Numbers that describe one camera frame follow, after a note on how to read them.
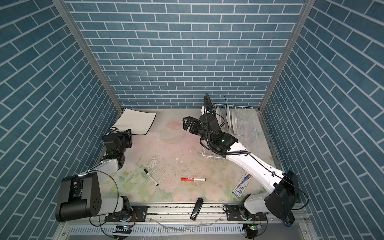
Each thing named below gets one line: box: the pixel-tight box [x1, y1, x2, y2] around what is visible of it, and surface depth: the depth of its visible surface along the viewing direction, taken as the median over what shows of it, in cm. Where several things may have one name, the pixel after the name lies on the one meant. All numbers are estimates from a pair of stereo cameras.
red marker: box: [181, 177, 207, 182], surface depth 86 cm
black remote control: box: [190, 197, 204, 221], surface depth 75 cm
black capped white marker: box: [143, 168, 159, 187], surface depth 86 cm
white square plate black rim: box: [109, 108, 157, 135], surface depth 98 cm
